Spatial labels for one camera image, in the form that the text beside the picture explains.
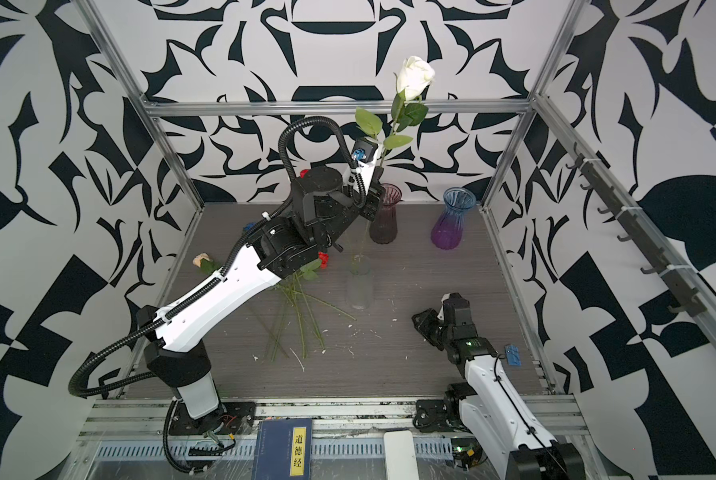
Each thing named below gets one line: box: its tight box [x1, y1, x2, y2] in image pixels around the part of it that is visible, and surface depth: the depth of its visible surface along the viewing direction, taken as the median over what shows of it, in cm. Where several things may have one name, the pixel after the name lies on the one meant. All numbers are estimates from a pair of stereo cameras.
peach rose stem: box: [192, 252, 222, 275], surface depth 101 cm
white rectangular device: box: [384, 430, 419, 480], surface depth 66 cm
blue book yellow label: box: [254, 418, 313, 480], surface depth 70 cm
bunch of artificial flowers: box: [250, 251, 357, 363], surface depth 91 cm
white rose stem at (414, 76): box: [355, 56, 435, 168], surface depth 46 cm
